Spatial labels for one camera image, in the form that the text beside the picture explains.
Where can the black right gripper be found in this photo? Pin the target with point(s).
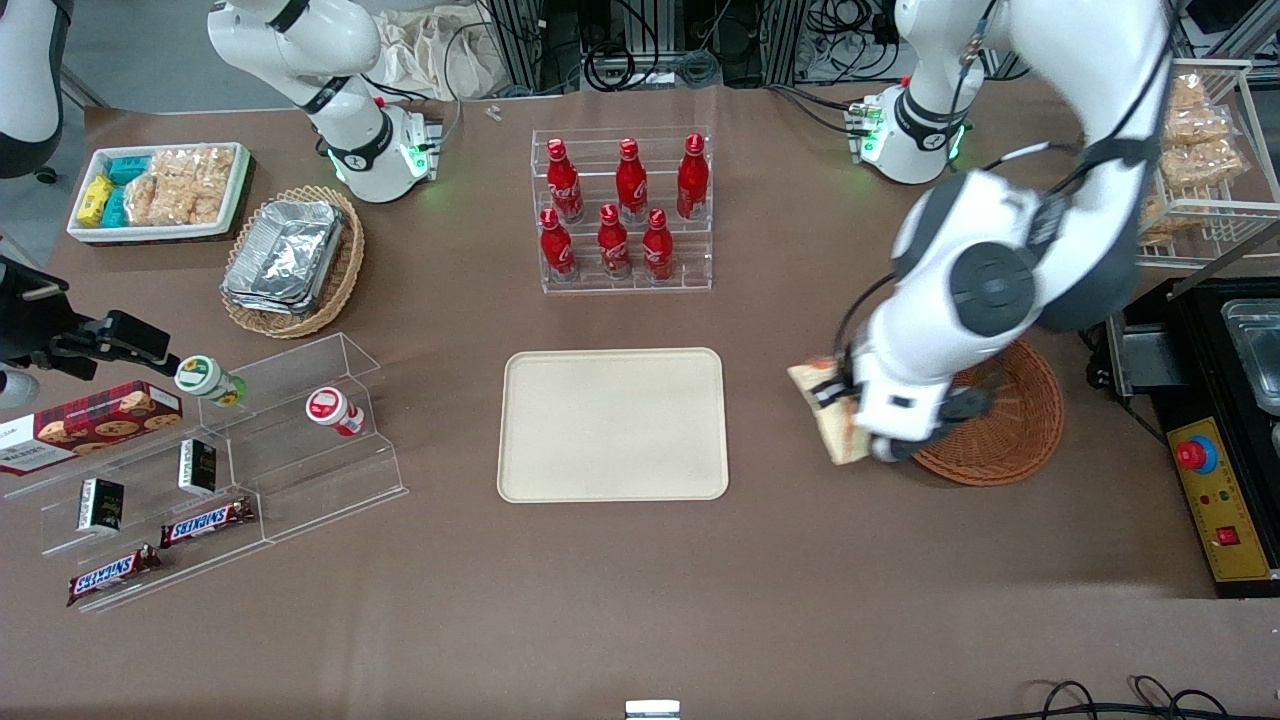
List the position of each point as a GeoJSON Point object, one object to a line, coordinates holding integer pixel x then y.
{"type": "Point", "coordinates": [30, 322]}

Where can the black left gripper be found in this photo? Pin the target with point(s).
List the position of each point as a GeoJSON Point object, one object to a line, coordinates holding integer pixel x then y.
{"type": "Point", "coordinates": [829, 394]}

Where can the triangular sandwich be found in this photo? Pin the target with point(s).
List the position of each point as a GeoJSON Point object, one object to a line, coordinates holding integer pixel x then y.
{"type": "Point", "coordinates": [838, 435]}

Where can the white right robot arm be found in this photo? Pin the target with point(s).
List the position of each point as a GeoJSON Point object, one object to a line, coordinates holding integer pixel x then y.
{"type": "Point", "coordinates": [352, 150]}

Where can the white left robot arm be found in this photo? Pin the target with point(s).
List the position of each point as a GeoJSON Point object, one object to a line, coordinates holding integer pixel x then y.
{"type": "Point", "coordinates": [990, 280]}

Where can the round brown wicker basket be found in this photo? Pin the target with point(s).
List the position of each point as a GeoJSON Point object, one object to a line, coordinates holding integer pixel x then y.
{"type": "Point", "coordinates": [1010, 440]}

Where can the oval tan wicker basket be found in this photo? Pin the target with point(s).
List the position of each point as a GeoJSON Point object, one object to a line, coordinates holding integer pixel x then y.
{"type": "Point", "coordinates": [338, 298]}

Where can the beige plastic serving tray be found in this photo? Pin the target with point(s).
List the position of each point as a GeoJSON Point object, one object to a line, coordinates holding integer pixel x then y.
{"type": "Point", "coordinates": [612, 425]}

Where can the green lidded cup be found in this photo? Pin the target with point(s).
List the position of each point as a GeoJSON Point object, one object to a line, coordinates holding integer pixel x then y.
{"type": "Point", "coordinates": [205, 378]}

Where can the red tartan cookie box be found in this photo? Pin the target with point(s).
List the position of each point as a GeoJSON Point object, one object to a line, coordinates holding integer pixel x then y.
{"type": "Point", "coordinates": [90, 428]}

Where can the white rectangular snack bin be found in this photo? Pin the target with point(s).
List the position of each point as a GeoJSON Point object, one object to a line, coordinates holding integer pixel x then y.
{"type": "Point", "coordinates": [150, 233]}

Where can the small black white box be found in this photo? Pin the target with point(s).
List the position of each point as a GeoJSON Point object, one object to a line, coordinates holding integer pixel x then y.
{"type": "Point", "coordinates": [101, 505]}
{"type": "Point", "coordinates": [197, 467]}

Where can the teal snack box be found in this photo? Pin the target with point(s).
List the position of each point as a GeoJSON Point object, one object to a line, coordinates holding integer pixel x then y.
{"type": "Point", "coordinates": [128, 170]}
{"type": "Point", "coordinates": [115, 208]}

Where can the clear bag of rice crackers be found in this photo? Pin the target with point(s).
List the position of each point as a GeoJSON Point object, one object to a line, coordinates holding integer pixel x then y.
{"type": "Point", "coordinates": [155, 200]}
{"type": "Point", "coordinates": [205, 175]}

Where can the yellow snack box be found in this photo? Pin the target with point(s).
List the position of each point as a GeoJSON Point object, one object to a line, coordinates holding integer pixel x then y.
{"type": "Point", "coordinates": [95, 200]}

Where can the stack of foil trays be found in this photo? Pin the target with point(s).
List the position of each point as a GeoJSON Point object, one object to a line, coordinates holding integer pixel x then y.
{"type": "Point", "coordinates": [285, 255]}

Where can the clear acrylic bottle rack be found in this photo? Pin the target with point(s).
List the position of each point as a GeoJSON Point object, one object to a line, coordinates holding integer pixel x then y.
{"type": "Point", "coordinates": [690, 286]}

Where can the snickers chocolate bar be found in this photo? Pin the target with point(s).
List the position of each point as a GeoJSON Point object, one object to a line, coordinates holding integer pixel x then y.
{"type": "Point", "coordinates": [112, 575]}
{"type": "Point", "coordinates": [205, 522]}

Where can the red lidded cup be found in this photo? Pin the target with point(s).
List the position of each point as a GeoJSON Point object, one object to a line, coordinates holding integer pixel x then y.
{"type": "Point", "coordinates": [332, 410]}

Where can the red cola bottle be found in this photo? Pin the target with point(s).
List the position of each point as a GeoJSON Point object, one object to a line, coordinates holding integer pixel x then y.
{"type": "Point", "coordinates": [692, 182]}
{"type": "Point", "coordinates": [613, 246]}
{"type": "Point", "coordinates": [556, 248]}
{"type": "Point", "coordinates": [657, 249]}
{"type": "Point", "coordinates": [631, 185]}
{"type": "Point", "coordinates": [563, 185]}

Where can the clear acrylic step shelf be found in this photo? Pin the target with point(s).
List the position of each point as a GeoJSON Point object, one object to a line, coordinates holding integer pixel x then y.
{"type": "Point", "coordinates": [330, 480]}
{"type": "Point", "coordinates": [150, 575]}

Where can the wrapped pastry pack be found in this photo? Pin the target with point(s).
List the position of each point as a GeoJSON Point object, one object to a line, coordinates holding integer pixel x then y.
{"type": "Point", "coordinates": [1188, 93]}
{"type": "Point", "coordinates": [1205, 165]}
{"type": "Point", "coordinates": [1152, 222]}
{"type": "Point", "coordinates": [1198, 125]}

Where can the black equipment base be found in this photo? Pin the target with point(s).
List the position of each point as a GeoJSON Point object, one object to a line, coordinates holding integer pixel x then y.
{"type": "Point", "coordinates": [1195, 350]}

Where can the red emergency stop button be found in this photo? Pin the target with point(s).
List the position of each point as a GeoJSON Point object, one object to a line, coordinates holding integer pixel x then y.
{"type": "Point", "coordinates": [1196, 456]}

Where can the beige cloth bag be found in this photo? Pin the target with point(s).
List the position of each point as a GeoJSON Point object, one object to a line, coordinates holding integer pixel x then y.
{"type": "Point", "coordinates": [430, 55]}

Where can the yellow control panel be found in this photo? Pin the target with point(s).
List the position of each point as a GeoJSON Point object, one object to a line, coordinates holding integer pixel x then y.
{"type": "Point", "coordinates": [1230, 500]}

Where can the steel pan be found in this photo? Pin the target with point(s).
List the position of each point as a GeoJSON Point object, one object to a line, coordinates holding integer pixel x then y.
{"type": "Point", "coordinates": [1258, 355]}

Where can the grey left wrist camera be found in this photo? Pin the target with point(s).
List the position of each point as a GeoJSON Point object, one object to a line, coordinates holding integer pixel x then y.
{"type": "Point", "coordinates": [888, 449]}

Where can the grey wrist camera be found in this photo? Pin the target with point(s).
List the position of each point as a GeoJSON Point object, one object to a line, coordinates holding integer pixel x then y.
{"type": "Point", "coordinates": [888, 449]}
{"type": "Point", "coordinates": [15, 389]}

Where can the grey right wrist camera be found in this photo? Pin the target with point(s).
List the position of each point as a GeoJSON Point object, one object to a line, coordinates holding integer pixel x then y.
{"type": "Point", "coordinates": [15, 389]}

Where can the grey metal bracket box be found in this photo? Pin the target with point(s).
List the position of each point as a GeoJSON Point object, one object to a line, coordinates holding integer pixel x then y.
{"type": "Point", "coordinates": [1135, 360]}

